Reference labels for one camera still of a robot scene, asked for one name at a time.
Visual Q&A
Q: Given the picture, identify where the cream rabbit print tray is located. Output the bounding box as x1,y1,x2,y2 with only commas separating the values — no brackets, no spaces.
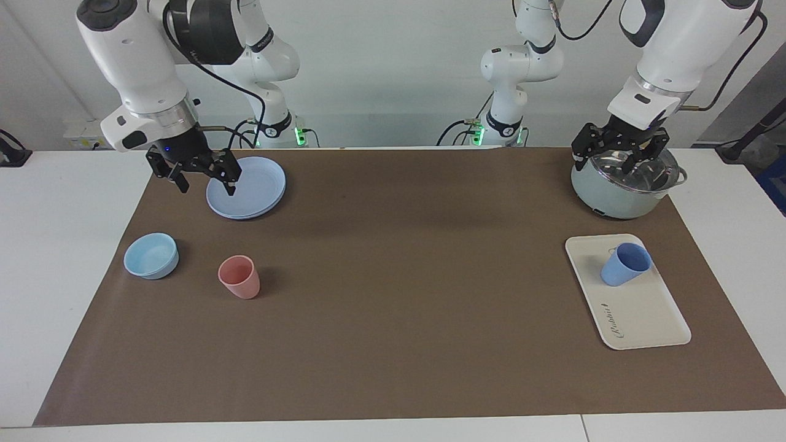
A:
565,234,692,351

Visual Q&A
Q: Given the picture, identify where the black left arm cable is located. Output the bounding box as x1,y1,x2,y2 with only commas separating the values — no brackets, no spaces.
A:
548,0,768,112

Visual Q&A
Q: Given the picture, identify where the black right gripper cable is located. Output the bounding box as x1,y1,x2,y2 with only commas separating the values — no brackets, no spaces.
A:
161,12,268,152

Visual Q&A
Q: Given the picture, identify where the periwinkle blue plate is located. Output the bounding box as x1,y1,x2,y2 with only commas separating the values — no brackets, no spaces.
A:
206,157,287,220

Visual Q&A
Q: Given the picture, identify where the black base cable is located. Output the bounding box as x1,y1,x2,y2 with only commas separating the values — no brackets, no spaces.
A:
270,118,320,149
437,92,493,147

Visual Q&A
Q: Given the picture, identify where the glass pot lid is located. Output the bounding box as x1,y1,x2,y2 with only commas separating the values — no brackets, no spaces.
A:
580,150,681,197

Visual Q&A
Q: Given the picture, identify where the brown table mat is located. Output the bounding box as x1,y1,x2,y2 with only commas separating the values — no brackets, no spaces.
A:
34,147,786,426

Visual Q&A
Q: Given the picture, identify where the blue box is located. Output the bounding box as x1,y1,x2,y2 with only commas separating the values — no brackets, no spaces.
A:
757,153,786,215

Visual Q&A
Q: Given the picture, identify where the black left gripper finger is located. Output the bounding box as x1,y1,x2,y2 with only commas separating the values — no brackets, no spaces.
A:
619,128,671,176
571,123,604,173

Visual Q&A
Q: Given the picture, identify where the black floor stand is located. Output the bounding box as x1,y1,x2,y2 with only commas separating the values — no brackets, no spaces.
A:
715,114,786,163

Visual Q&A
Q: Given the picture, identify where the light blue bowl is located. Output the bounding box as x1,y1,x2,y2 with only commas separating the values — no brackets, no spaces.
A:
123,233,179,281

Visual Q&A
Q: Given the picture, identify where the white wall power strip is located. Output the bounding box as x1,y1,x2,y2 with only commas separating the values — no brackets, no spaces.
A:
63,118,114,150

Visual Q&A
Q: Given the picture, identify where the pink plastic cup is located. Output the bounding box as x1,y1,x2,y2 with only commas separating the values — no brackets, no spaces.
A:
218,255,260,300

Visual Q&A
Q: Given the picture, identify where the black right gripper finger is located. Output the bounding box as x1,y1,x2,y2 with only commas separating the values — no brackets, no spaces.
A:
206,152,242,198
147,153,190,195

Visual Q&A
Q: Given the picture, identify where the pale green electric pot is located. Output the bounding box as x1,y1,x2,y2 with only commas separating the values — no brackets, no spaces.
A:
570,147,688,220

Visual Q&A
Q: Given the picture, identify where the blue plastic cup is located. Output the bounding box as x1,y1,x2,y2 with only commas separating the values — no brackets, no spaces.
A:
600,242,653,287

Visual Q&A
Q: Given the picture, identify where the black desk clamp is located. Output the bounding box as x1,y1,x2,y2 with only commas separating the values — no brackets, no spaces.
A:
0,129,33,168

